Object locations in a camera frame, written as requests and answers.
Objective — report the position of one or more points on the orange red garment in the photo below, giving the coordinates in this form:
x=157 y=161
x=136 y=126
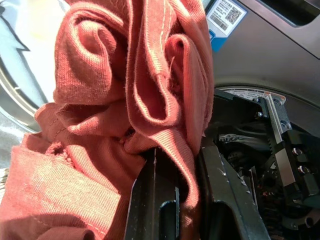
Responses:
x=100 y=100

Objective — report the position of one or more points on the grey washing machine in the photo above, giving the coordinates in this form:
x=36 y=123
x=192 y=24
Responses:
x=262 y=57

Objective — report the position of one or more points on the round glass washing machine door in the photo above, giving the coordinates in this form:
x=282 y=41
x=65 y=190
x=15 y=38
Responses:
x=22 y=62

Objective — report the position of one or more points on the white blue barcode sticker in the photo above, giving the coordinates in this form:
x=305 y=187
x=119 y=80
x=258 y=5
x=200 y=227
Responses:
x=225 y=17

